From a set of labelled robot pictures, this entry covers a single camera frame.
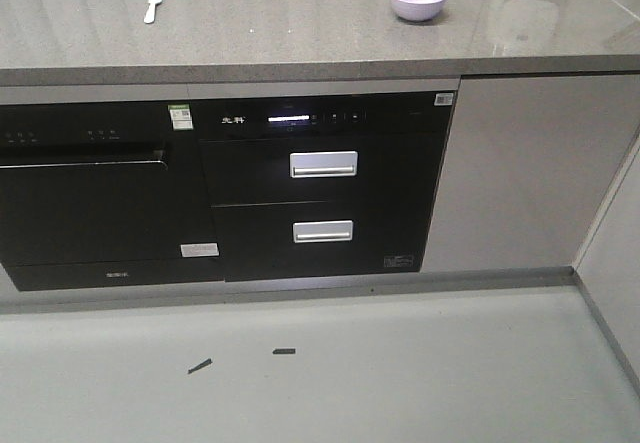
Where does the light green plastic spoon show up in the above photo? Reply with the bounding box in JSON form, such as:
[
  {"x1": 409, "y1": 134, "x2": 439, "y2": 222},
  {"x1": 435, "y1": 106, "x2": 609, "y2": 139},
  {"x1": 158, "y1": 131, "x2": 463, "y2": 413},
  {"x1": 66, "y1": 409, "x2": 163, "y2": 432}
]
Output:
[{"x1": 143, "y1": 0, "x2": 163, "y2": 24}]

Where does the black floor tape strip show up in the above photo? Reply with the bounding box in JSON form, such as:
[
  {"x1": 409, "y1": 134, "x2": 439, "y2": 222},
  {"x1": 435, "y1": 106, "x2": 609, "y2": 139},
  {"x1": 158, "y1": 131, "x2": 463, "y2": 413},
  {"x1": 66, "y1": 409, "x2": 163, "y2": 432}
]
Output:
[
  {"x1": 272, "y1": 348, "x2": 296, "y2": 355},
  {"x1": 187, "y1": 358, "x2": 213, "y2": 375}
]

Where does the grey corner cabinet door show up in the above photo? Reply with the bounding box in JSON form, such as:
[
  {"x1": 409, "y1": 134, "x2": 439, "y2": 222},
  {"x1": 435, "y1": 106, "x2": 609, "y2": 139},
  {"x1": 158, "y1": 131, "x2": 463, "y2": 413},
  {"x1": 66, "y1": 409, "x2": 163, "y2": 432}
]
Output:
[{"x1": 576, "y1": 142, "x2": 639, "y2": 390}]

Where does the black drawer sterilizer cabinet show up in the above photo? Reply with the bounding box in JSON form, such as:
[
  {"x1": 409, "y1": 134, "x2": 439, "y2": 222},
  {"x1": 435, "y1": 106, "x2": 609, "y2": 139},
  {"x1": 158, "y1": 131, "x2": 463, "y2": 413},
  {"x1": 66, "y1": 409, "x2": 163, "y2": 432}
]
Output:
[{"x1": 191, "y1": 91, "x2": 455, "y2": 281}]

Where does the black built-in dishwasher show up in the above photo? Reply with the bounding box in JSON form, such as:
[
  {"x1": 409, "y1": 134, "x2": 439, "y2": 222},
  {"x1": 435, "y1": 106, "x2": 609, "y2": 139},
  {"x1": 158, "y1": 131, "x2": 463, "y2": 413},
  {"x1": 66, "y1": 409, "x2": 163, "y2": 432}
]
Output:
[{"x1": 1, "y1": 102, "x2": 223, "y2": 292}]

